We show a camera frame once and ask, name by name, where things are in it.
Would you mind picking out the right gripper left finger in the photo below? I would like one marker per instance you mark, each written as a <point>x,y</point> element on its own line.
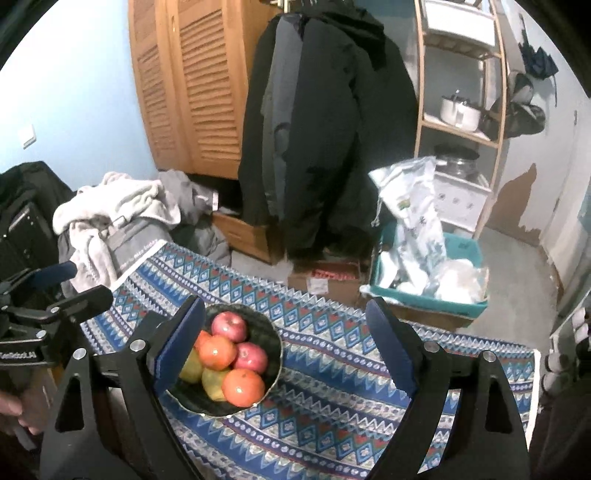
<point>147,366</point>

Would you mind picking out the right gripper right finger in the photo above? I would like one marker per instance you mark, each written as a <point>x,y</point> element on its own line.
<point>426,372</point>

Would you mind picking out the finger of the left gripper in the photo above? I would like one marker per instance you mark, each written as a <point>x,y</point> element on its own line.
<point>31,280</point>
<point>78,308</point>

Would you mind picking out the yellow-green mango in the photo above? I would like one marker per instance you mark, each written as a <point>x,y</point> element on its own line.
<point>192,369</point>
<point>212,381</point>

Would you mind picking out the orange fruit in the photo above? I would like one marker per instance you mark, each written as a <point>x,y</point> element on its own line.
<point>243,388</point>
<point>216,352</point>

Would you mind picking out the small red apple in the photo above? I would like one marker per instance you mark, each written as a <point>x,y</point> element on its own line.
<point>229,325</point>

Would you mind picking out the large dark red apple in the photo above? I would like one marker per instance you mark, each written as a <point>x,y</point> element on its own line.
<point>251,357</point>

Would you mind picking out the small orange tangerine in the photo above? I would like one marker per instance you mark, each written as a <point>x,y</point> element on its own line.
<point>201,338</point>

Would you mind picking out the person's left hand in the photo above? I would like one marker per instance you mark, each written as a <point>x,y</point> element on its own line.
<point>30,409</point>

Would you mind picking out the pile of clothes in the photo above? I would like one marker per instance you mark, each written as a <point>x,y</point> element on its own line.
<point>104,229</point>

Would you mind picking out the clear plastic bag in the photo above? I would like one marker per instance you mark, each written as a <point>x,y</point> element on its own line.
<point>459,281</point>

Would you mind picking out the blue patterned tablecloth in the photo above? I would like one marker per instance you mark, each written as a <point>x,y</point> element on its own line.
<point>334,407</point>

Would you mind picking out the white rice bag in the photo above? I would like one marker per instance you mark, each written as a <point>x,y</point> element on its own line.
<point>407,190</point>

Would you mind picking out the dark glass plate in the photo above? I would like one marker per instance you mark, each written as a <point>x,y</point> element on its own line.
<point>260,331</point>

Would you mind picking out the teal plastic bin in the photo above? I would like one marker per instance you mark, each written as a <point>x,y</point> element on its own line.
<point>390,279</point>

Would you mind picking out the cardboard box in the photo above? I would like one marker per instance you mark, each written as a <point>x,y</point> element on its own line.
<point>338,281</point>

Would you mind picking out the white storage basket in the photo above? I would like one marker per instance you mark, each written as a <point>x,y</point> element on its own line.
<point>459,202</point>

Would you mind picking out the steel pot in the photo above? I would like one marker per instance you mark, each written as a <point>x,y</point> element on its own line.
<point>456,160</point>

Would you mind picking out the wooden louvered wardrobe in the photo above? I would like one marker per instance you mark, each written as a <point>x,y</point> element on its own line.
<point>192,61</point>

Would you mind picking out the white cooking pot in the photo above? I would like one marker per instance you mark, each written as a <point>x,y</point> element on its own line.
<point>460,113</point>

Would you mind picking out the hanging grey bag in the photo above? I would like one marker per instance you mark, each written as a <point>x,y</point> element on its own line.
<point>522,117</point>

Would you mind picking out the wooden shelf rack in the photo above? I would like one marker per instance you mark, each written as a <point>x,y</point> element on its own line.
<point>462,92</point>

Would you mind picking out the black hanging coat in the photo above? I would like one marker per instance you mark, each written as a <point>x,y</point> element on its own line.
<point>330,100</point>

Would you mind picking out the dark folded umbrella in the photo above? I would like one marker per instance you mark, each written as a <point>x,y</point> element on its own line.
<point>538,63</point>

